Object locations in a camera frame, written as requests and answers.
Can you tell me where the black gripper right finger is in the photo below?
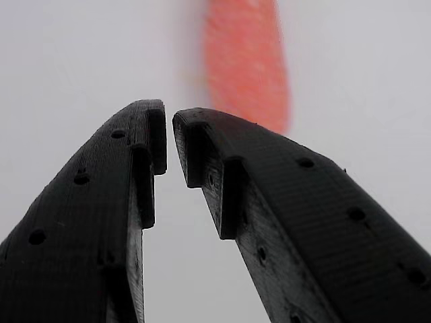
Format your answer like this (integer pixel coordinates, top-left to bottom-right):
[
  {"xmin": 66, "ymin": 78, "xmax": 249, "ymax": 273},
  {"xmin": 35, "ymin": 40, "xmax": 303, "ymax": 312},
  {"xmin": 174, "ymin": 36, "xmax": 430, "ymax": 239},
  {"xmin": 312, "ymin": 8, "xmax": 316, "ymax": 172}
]
[{"xmin": 172, "ymin": 107, "xmax": 431, "ymax": 323}]

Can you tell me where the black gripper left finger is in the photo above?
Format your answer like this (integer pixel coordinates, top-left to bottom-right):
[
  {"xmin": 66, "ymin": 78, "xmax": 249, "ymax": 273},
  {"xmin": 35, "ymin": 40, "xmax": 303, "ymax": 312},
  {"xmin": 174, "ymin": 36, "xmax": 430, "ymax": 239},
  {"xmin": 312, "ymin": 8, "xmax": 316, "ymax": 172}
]
[{"xmin": 0, "ymin": 99, "xmax": 168, "ymax": 323}]

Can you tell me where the small orange object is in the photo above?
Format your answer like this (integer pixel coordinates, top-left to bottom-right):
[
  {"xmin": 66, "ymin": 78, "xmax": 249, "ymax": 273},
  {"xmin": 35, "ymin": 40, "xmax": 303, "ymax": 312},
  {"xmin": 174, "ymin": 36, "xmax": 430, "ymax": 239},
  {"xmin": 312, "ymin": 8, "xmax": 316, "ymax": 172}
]
[{"xmin": 201, "ymin": 0, "xmax": 292, "ymax": 135}]

